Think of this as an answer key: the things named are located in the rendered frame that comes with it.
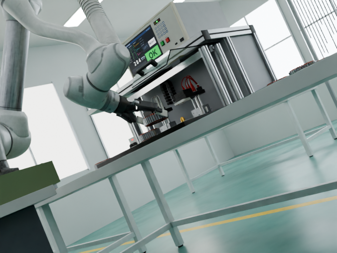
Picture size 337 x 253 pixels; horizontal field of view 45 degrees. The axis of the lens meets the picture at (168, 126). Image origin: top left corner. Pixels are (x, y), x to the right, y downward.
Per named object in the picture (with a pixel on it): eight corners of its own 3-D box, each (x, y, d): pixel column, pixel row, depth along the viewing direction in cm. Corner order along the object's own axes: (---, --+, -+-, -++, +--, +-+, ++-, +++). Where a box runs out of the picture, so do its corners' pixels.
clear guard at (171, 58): (166, 64, 159) (160, 50, 160) (131, 88, 176) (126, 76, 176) (214, 55, 183) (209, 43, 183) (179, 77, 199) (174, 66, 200)
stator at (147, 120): (156, 121, 163) (152, 112, 164) (140, 129, 171) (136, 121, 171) (174, 115, 171) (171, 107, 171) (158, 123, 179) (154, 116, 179)
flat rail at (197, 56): (205, 54, 177) (202, 48, 177) (125, 106, 220) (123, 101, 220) (206, 54, 178) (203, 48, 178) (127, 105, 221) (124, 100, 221)
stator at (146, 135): (152, 137, 191) (149, 130, 191) (136, 144, 197) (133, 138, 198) (165, 132, 200) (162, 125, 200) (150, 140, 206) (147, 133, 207)
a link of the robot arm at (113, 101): (108, 105, 151) (121, 109, 154) (109, 84, 154) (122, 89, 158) (95, 113, 157) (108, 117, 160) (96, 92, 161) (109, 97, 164)
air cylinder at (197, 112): (206, 116, 188) (201, 105, 188) (195, 121, 193) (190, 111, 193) (212, 113, 191) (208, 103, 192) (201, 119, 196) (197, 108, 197)
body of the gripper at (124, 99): (108, 115, 160) (127, 121, 166) (120, 107, 155) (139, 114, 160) (109, 98, 163) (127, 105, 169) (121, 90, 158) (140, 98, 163)
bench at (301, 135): (314, 156, 455) (286, 96, 460) (188, 195, 602) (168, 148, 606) (342, 136, 519) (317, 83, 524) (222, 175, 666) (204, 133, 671)
